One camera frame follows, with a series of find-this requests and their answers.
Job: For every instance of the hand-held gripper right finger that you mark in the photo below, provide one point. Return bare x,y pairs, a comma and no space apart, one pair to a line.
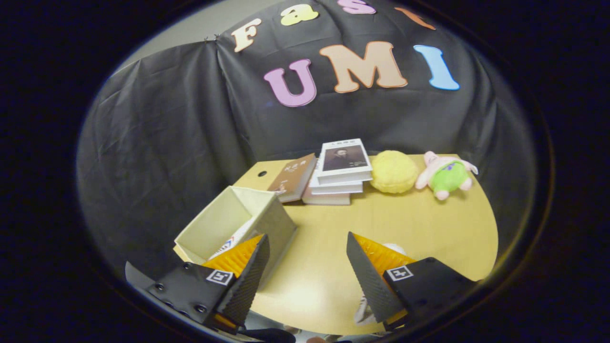
369,281

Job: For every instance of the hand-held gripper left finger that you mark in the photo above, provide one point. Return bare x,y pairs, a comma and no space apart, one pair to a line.
248,281

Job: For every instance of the white striped shoe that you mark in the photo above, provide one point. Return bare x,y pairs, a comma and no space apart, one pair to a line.
363,312
234,239

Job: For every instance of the grey storage box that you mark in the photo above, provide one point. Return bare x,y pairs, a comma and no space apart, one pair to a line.
271,221

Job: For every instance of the pale pink book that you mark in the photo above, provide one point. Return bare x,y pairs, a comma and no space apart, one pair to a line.
326,199

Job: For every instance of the plain white book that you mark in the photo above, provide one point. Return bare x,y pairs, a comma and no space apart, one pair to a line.
336,188

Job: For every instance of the brown cover book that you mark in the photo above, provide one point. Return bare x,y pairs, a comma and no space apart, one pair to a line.
293,178

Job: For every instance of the yellow round plush cushion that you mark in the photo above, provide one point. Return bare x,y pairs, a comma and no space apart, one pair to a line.
394,171

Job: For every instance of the white portrait cover book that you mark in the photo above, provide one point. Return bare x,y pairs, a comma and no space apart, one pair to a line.
344,159

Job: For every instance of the pink and green plush toy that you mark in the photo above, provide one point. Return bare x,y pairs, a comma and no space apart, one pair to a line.
448,176

